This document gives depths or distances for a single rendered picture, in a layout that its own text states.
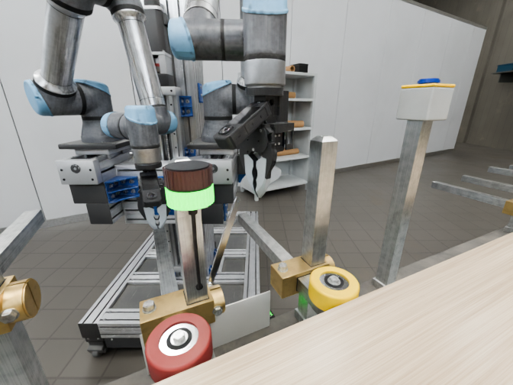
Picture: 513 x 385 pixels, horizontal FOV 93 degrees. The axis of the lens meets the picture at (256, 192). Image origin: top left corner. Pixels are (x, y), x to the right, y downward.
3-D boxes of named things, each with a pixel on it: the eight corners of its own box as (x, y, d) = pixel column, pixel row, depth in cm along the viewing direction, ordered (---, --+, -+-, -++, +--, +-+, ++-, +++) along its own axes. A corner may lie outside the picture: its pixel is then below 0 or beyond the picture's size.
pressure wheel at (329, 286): (302, 343, 42) (307, 289, 38) (307, 308, 49) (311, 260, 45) (352, 356, 40) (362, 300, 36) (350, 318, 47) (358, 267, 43)
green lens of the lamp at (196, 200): (164, 197, 33) (162, 182, 33) (208, 191, 36) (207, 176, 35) (169, 214, 28) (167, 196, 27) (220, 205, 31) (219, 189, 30)
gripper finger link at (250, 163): (273, 192, 55) (274, 150, 52) (254, 198, 51) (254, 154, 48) (263, 189, 57) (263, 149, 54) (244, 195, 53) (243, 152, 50)
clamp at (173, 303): (143, 323, 43) (139, 301, 41) (218, 299, 48) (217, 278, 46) (144, 351, 38) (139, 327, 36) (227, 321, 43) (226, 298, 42)
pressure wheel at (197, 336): (155, 380, 36) (143, 321, 32) (208, 357, 39) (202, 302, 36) (159, 444, 29) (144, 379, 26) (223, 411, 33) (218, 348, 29)
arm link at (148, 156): (161, 148, 66) (127, 150, 63) (163, 165, 68) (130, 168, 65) (159, 144, 73) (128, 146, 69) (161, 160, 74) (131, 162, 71)
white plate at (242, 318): (147, 372, 47) (139, 333, 43) (268, 324, 57) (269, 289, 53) (147, 375, 46) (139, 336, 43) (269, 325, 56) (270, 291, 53)
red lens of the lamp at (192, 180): (162, 179, 32) (159, 163, 32) (207, 174, 35) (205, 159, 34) (167, 193, 27) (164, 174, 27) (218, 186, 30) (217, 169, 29)
